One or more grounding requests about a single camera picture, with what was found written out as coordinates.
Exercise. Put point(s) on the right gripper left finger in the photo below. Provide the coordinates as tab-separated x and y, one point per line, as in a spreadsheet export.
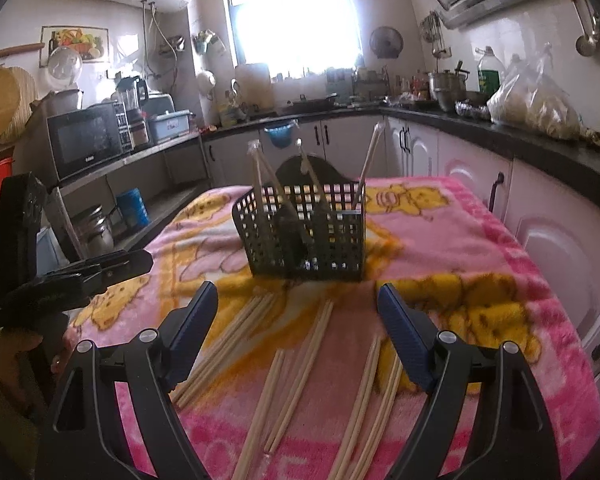
83	435

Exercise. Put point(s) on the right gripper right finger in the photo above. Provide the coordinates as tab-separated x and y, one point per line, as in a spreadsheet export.
511	437

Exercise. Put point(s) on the chopsticks pair long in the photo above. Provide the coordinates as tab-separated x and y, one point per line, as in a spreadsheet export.
236	332

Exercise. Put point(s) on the chopsticks pair foil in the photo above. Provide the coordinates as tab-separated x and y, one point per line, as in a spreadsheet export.
299	379

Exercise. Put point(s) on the dark green utensil basket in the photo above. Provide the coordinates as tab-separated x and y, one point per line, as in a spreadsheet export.
308	224

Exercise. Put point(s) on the person left hand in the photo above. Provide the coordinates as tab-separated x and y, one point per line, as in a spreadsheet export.
15	347

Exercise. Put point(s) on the blue cup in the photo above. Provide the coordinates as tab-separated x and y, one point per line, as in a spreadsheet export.
133	210

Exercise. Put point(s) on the black microwave oven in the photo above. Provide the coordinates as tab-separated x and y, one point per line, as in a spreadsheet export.
59	147

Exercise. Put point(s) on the pink cartoon blanket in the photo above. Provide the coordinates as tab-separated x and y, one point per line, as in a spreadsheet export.
443	252

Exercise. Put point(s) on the grey plastic storage box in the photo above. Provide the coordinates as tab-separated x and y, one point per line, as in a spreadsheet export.
168	126

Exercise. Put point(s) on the blender jug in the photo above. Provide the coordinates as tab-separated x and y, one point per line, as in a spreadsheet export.
133	93

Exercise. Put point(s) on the blue hanging bin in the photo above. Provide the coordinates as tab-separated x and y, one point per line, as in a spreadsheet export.
282	136

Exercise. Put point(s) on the clear plastic food bag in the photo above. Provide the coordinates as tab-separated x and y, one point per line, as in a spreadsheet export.
529	98

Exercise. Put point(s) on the steel cooking pot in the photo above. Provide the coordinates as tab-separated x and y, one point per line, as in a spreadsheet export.
448	87

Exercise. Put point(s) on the green label oil bottle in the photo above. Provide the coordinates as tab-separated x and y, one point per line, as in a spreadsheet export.
490	72

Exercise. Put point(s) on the fruit picture frame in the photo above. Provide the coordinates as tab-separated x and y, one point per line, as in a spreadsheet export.
90	43

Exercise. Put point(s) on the small wall fan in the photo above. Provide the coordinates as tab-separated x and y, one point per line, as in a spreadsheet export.
386	42

